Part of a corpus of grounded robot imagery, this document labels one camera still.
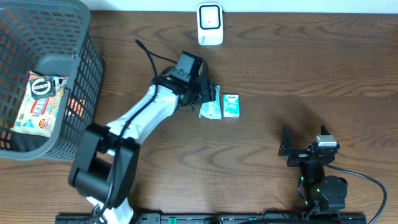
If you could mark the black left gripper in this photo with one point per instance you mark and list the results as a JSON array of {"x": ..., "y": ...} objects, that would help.
[{"x": 208, "y": 86}]

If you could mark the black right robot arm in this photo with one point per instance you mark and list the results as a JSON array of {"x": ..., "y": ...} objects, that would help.
[{"x": 323, "y": 194}]

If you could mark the white barcode scanner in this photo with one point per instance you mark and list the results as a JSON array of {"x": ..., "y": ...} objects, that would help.
[{"x": 210, "y": 24}]

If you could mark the yellow wet wipes pack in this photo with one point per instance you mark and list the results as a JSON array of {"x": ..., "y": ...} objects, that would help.
[{"x": 38, "y": 117}]

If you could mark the dark grey plastic basket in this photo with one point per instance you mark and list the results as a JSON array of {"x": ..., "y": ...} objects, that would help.
[{"x": 48, "y": 38}]

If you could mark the dark green round-logo box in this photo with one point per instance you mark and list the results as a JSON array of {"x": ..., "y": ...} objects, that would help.
[{"x": 43, "y": 87}]

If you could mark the teal snack wrapper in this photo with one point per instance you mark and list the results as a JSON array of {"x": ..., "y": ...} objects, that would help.
[{"x": 212, "y": 110}]

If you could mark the small teal tissue pack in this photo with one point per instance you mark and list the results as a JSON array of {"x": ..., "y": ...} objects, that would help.
[{"x": 231, "y": 106}]

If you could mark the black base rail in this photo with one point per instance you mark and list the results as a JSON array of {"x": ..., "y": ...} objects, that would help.
[{"x": 272, "y": 217}]

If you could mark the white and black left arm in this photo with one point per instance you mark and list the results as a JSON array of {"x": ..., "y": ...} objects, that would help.
[{"x": 105, "y": 164}]

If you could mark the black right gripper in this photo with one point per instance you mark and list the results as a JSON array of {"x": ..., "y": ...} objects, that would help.
[{"x": 286, "y": 150}]

